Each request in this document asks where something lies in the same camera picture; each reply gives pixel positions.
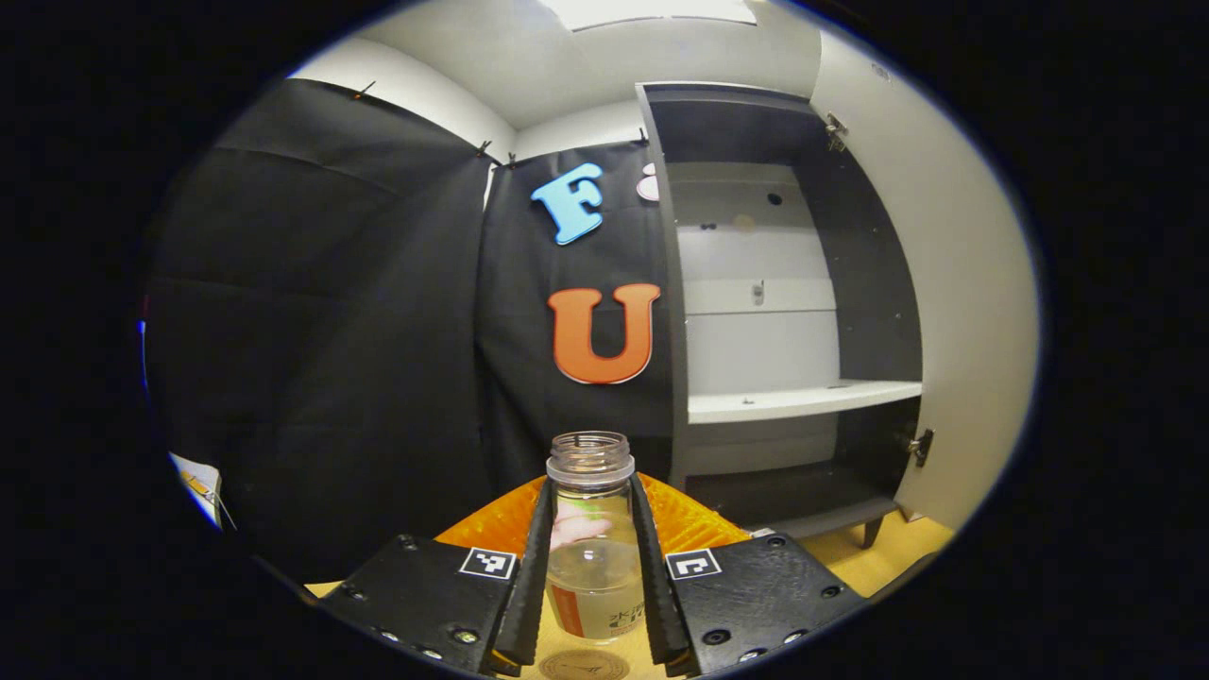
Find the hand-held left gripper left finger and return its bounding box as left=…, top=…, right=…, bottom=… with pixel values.
left=321, top=475, right=553, bottom=676

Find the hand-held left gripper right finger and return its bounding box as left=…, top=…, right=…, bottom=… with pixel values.
left=628, top=472, right=870, bottom=679

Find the white printed box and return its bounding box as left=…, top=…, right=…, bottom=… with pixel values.
left=168, top=451, right=235, bottom=530

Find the round brown coaster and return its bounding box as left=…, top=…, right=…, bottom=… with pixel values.
left=538, top=650, right=631, bottom=680

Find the clear glass bottle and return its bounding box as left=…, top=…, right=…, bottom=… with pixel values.
left=545, top=431, right=653, bottom=643

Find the grey cabinet door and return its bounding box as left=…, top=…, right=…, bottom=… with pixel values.
left=810, top=28, right=1040, bottom=532

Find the dark grey cabinet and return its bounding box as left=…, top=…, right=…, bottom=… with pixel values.
left=635, top=82, right=936, bottom=551

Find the ceiling light panel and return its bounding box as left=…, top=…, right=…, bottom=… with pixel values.
left=538, top=0, right=758, bottom=32

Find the black backdrop cloth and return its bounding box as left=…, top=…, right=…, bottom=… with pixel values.
left=142, top=78, right=676, bottom=587

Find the white cabinet shelf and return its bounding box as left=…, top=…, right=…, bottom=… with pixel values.
left=688, top=380, right=922, bottom=424

